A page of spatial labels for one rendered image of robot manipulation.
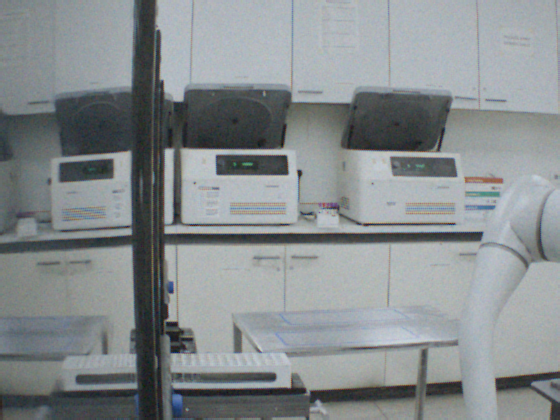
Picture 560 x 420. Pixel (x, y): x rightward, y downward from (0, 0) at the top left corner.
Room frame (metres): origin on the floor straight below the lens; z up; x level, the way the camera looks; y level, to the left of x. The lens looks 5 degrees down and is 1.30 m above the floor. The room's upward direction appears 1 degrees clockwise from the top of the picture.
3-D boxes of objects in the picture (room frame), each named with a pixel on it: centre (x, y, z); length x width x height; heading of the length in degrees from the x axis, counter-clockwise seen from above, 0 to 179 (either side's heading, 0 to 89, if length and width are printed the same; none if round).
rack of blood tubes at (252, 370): (1.64, 0.14, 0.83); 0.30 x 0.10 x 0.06; 98
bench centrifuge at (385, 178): (4.37, -0.58, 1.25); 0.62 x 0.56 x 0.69; 8
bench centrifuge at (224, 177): (4.25, 0.27, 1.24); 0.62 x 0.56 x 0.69; 9
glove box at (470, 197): (4.59, -1.06, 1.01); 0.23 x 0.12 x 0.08; 97
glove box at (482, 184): (4.60, -1.09, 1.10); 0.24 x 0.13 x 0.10; 97
